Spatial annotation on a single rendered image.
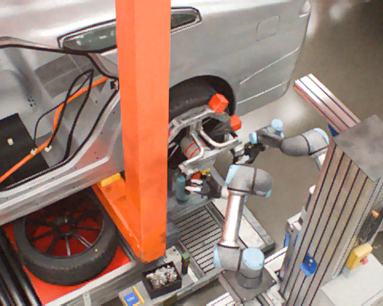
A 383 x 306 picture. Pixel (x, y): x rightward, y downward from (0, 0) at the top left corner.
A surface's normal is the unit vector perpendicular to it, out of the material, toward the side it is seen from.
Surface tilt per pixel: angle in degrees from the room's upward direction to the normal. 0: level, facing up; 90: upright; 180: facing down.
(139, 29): 90
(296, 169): 0
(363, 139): 0
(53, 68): 6
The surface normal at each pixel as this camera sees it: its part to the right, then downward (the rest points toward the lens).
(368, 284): 0.04, -0.63
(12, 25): 0.40, -0.18
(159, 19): 0.54, 0.67
